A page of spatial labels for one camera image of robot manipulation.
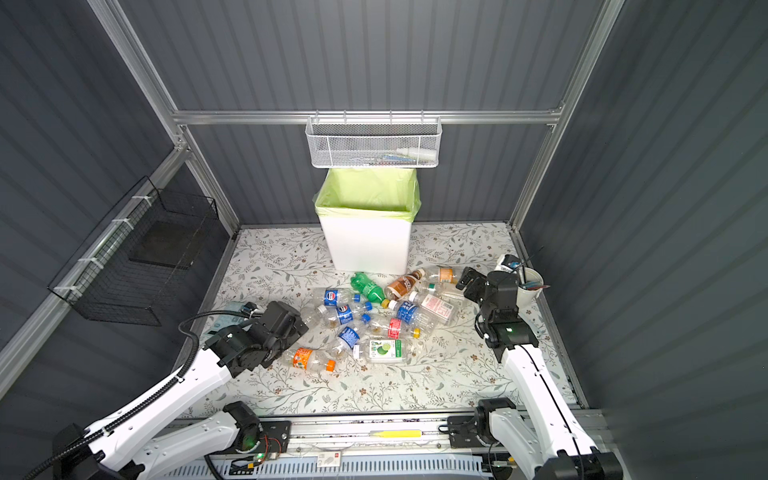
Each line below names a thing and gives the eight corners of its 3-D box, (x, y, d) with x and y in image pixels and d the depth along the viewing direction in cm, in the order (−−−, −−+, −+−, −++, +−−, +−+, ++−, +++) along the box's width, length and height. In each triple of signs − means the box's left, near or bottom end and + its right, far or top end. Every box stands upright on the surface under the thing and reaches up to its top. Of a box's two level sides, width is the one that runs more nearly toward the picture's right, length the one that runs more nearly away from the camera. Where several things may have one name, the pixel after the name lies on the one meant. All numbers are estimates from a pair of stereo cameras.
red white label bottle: (406, 305, 99) (406, 299, 95) (416, 291, 102) (417, 285, 99) (447, 329, 93) (449, 324, 90) (456, 313, 97) (458, 307, 94)
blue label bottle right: (386, 315, 96) (386, 307, 92) (394, 302, 99) (394, 294, 95) (429, 337, 92) (431, 329, 88) (436, 322, 95) (438, 315, 91)
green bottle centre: (348, 286, 103) (346, 280, 100) (357, 276, 105) (356, 269, 102) (386, 309, 97) (386, 304, 94) (395, 297, 100) (395, 291, 97)
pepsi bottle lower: (332, 351, 88) (330, 345, 85) (350, 329, 93) (348, 323, 89) (344, 360, 87) (342, 354, 83) (362, 337, 91) (360, 331, 88)
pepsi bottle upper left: (319, 308, 97) (316, 302, 94) (321, 295, 100) (319, 289, 97) (359, 308, 97) (358, 301, 94) (360, 295, 100) (359, 289, 97)
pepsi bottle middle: (317, 325, 93) (315, 320, 90) (320, 308, 97) (318, 303, 94) (367, 325, 93) (367, 320, 90) (368, 308, 97) (368, 303, 94)
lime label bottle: (354, 362, 88) (352, 357, 84) (355, 345, 91) (354, 339, 88) (404, 362, 88) (404, 357, 84) (403, 345, 91) (404, 339, 88)
